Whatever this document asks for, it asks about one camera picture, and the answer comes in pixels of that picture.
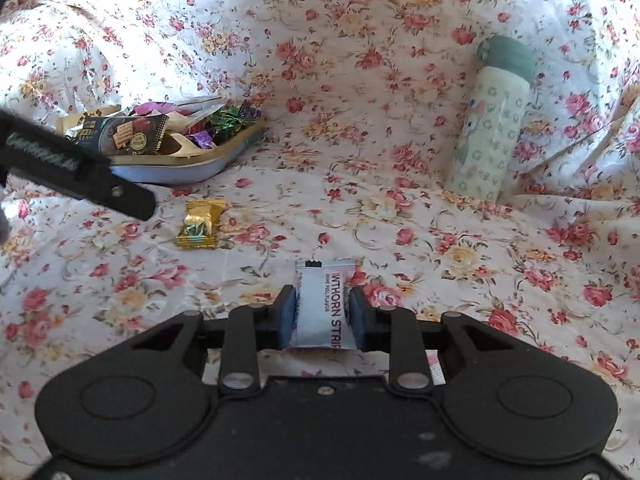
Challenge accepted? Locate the pale green patterned bottle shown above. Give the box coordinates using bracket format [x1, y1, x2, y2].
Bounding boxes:
[444, 36, 538, 205]

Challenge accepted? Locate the white snack packet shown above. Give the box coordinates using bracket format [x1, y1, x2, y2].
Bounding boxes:
[294, 257, 357, 351]

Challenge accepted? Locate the blue oval tin box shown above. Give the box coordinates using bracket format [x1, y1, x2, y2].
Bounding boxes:
[55, 102, 267, 185]

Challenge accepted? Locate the green foil candy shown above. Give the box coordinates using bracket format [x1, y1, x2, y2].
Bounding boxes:
[206, 107, 251, 141]

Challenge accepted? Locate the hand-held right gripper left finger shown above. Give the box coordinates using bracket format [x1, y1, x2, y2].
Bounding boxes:
[127, 284, 301, 395]

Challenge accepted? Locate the black cracker packet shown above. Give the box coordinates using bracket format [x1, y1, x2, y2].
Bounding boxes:
[75, 114, 170, 155]

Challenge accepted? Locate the floral blanket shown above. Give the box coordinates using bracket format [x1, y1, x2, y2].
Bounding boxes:
[0, 0, 640, 461]

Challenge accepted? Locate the small pink white wrapper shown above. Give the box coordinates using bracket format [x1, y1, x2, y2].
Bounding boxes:
[426, 350, 447, 387]

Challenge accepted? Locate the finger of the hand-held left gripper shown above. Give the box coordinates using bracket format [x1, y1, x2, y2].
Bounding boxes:
[80, 162, 157, 221]

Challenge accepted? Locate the gold foil candy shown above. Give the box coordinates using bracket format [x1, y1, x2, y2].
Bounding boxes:
[175, 198, 228, 251]

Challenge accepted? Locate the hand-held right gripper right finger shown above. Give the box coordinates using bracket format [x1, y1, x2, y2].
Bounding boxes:
[348, 287, 518, 396]

